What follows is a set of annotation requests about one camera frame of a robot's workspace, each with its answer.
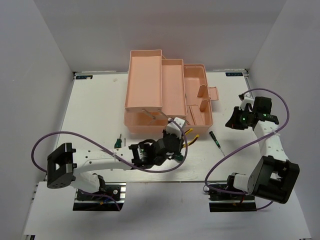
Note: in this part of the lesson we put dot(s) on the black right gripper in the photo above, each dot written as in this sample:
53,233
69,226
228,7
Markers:
233,122

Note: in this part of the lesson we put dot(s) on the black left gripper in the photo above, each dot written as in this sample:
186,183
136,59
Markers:
178,151

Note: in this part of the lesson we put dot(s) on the black green precision screwdriver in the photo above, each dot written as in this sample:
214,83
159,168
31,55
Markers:
212,135

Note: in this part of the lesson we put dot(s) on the green stubby screwdriver orange cap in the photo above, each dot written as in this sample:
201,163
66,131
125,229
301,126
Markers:
118,143

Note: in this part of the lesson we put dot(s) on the pink plastic toolbox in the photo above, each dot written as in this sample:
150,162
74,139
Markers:
159,88

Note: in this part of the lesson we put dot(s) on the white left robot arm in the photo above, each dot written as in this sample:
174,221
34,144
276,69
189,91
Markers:
67,166

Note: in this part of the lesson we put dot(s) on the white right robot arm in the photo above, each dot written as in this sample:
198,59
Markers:
274,176

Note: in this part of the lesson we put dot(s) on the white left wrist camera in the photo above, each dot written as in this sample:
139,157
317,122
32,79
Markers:
175,126

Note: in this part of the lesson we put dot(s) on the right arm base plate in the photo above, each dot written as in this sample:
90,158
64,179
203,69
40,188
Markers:
220,202

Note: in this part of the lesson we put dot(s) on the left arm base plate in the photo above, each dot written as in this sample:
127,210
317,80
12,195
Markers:
112,200

